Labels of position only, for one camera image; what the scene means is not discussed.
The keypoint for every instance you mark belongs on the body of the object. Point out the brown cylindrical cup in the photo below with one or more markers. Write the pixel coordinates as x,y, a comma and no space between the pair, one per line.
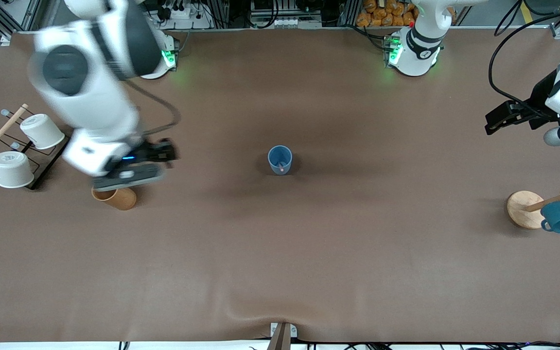
119,199

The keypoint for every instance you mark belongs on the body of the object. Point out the blue cup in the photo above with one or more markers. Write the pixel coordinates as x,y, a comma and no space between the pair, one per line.
280,160

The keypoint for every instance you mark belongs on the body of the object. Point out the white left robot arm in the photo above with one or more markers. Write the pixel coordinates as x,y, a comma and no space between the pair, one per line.
423,43

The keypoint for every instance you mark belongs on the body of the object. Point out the orange bread pile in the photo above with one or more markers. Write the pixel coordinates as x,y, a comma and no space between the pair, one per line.
387,13

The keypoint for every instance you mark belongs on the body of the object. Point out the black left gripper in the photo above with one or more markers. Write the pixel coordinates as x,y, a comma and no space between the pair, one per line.
540,101

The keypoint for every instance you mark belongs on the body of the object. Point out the white paper cup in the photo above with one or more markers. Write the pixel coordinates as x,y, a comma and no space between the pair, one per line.
12,170
42,131

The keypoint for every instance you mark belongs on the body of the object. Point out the wooden mug tree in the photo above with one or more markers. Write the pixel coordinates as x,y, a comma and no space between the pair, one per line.
523,209

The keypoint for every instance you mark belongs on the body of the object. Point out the white power strip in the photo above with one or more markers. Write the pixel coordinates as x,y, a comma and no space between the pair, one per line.
180,12

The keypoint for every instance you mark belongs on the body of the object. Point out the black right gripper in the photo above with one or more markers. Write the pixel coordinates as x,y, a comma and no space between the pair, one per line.
149,151

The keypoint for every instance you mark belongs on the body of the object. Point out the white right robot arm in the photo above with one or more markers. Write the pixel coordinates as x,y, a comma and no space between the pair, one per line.
90,102

